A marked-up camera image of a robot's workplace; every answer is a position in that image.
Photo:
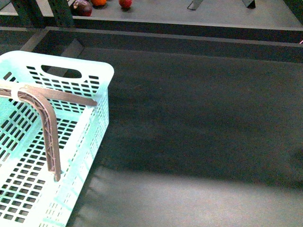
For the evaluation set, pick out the grey shelf divider left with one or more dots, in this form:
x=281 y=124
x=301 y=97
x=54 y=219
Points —
x=194 y=5

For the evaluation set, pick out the dark metal shelf post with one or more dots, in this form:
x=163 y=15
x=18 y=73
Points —
x=62 y=13

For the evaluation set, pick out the dark purple fruit front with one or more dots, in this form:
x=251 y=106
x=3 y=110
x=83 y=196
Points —
x=81 y=8

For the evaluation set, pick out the pink basket handle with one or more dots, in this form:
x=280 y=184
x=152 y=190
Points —
x=38 y=97

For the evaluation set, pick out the light blue plastic basket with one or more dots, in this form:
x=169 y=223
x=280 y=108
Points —
x=29 y=195

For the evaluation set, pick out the grey shelf divider right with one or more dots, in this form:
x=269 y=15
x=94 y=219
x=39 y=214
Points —
x=250 y=4

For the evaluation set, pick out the red yellow apple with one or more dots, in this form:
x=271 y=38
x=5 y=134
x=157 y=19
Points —
x=125 y=4

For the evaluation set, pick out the orange fruit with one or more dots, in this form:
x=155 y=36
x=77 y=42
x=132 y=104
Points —
x=98 y=3

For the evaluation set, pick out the grey shelf divider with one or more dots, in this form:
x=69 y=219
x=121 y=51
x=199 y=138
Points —
x=250 y=4
x=194 y=5

